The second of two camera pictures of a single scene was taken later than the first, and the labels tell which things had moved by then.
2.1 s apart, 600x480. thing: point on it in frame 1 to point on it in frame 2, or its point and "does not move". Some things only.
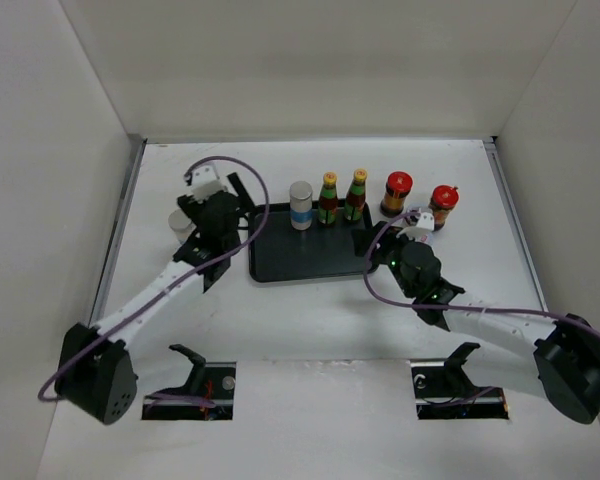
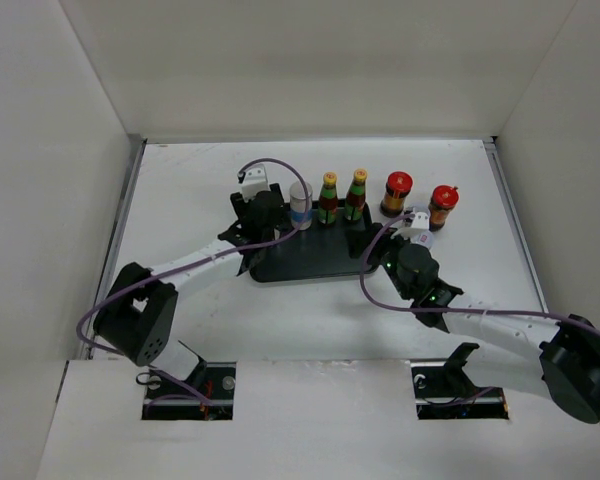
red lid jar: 398,186 does not move
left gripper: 194,208 to 241,205
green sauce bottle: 328,201 does not move
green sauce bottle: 356,196 does not move
